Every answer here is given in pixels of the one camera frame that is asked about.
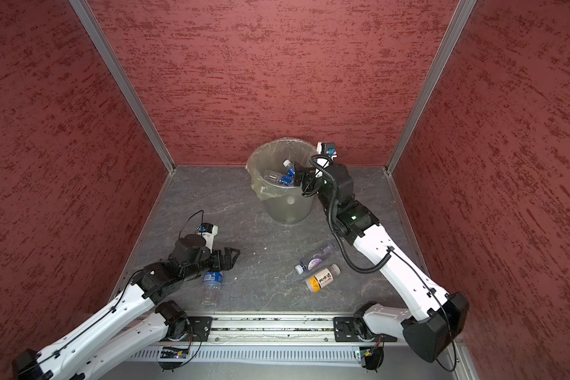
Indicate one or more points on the right aluminium corner post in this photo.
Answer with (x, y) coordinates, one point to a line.
(451, 36)

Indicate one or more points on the grey mesh waste bin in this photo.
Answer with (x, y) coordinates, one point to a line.
(289, 209)

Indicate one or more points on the perforated cable duct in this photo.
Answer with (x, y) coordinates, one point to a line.
(343, 356)

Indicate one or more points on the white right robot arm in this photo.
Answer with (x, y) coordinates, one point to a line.
(432, 317)

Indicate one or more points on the aluminium corner post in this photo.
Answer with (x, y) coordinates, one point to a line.
(451, 36)
(91, 25)

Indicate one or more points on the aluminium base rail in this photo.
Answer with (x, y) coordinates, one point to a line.
(272, 329)

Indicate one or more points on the clear purple tinted bottle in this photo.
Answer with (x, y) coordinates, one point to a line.
(313, 259)

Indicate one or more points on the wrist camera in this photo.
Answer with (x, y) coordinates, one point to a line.
(208, 232)
(328, 149)

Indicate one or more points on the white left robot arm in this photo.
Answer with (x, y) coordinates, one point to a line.
(139, 315)

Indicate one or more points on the clear bin liner bag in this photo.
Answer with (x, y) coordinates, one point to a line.
(271, 156)

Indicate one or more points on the left aluminium corner post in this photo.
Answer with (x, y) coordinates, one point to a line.
(91, 25)

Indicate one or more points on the yellow white label bottle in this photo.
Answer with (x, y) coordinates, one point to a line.
(322, 278)

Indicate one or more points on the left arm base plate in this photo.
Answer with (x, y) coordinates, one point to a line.
(194, 328)

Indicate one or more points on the blue label bottle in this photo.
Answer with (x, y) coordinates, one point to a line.
(288, 179)
(273, 177)
(212, 283)

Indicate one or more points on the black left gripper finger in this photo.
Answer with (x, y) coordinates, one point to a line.
(227, 263)
(230, 253)

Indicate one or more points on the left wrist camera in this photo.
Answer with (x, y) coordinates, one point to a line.
(208, 232)

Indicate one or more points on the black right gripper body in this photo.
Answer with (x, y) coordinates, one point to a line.
(313, 183)

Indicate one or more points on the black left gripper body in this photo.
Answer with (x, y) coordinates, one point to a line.
(213, 264)

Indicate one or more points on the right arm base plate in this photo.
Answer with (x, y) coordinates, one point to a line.
(349, 329)

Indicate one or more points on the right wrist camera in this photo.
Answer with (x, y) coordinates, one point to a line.
(328, 149)

